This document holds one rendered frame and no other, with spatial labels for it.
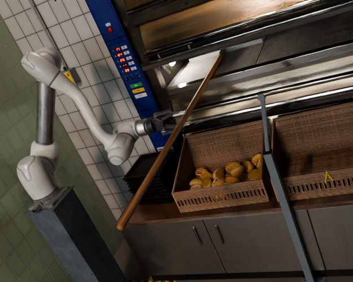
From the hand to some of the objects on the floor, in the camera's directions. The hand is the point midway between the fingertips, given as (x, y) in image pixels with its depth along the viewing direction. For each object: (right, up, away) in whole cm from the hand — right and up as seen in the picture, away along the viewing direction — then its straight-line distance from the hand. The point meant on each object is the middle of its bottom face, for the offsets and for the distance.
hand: (182, 118), depth 212 cm
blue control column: (+47, -32, +187) cm, 195 cm away
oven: (+133, -14, +145) cm, 197 cm away
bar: (+71, -93, +39) cm, 124 cm away
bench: (+93, -79, +48) cm, 131 cm away
